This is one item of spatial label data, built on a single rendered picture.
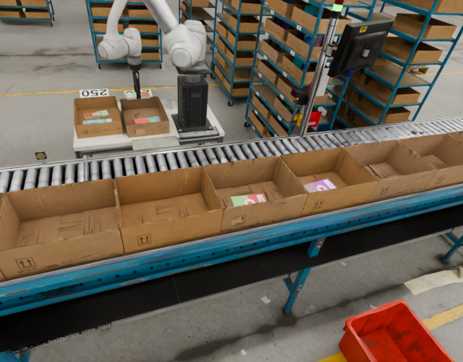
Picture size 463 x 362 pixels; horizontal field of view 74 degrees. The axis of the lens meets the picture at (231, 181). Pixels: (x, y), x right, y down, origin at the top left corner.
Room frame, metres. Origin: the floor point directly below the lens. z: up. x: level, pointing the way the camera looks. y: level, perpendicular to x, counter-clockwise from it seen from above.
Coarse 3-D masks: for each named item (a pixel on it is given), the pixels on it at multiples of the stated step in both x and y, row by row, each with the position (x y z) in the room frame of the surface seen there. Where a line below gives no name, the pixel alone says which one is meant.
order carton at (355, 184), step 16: (288, 160) 1.31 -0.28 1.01; (304, 160) 1.35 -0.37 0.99; (320, 160) 1.39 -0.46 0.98; (336, 160) 1.44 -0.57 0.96; (352, 160) 1.35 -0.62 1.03; (304, 176) 1.36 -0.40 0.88; (320, 176) 1.37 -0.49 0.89; (336, 176) 1.39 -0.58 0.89; (352, 176) 1.32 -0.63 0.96; (368, 176) 1.24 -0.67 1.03; (320, 192) 1.04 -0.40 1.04; (336, 192) 1.08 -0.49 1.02; (352, 192) 1.13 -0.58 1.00; (368, 192) 1.17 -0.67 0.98; (304, 208) 1.02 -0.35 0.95; (320, 208) 1.06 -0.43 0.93; (336, 208) 1.10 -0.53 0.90
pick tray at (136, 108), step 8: (152, 96) 2.14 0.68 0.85; (128, 104) 2.06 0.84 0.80; (136, 104) 2.08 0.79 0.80; (144, 104) 2.11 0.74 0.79; (152, 104) 2.13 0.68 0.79; (160, 104) 2.07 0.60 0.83; (128, 112) 2.01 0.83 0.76; (136, 112) 2.03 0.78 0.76; (144, 112) 2.04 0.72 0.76; (152, 112) 2.06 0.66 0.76; (160, 112) 2.08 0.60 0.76; (128, 120) 1.90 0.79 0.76; (160, 120) 1.96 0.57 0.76; (168, 120) 1.83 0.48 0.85; (128, 128) 1.70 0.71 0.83; (136, 128) 1.72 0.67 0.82; (144, 128) 1.74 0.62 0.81; (152, 128) 1.76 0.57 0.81; (160, 128) 1.79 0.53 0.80; (168, 128) 1.81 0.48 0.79; (128, 136) 1.69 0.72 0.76; (136, 136) 1.72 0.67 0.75
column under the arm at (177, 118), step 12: (180, 84) 1.94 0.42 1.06; (192, 84) 1.93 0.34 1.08; (204, 84) 1.96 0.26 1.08; (180, 96) 1.94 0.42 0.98; (192, 96) 1.91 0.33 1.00; (204, 96) 1.95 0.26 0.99; (180, 108) 1.94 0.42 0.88; (192, 108) 1.91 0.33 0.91; (204, 108) 1.95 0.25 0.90; (180, 120) 1.94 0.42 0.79; (192, 120) 1.91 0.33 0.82; (204, 120) 1.95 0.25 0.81; (180, 132) 1.84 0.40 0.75
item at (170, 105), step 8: (120, 104) 2.13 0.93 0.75; (168, 104) 2.24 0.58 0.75; (176, 104) 2.25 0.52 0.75; (120, 112) 2.01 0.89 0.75; (168, 112) 2.11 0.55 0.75; (176, 112) 2.13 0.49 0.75; (208, 112) 2.19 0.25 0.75; (216, 120) 2.09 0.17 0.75; (216, 128) 1.97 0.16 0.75; (104, 136) 1.67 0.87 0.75; (112, 136) 1.68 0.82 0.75; (120, 136) 1.70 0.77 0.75; (144, 136) 1.73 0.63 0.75; (152, 136) 1.75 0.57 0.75; (160, 136) 1.76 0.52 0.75; (80, 144) 1.55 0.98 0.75; (88, 144) 1.56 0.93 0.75; (96, 144) 1.57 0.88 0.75; (104, 144) 1.59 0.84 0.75; (112, 144) 1.61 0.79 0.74; (120, 144) 1.63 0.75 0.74; (128, 144) 1.65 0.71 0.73
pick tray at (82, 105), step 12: (108, 96) 2.05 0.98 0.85; (84, 108) 1.97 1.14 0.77; (96, 108) 2.00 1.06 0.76; (108, 108) 2.03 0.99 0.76; (84, 120) 1.83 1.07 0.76; (120, 120) 1.76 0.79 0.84; (84, 132) 1.63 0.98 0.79; (96, 132) 1.66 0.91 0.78; (108, 132) 1.69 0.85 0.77; (120, 132) 1.73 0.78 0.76
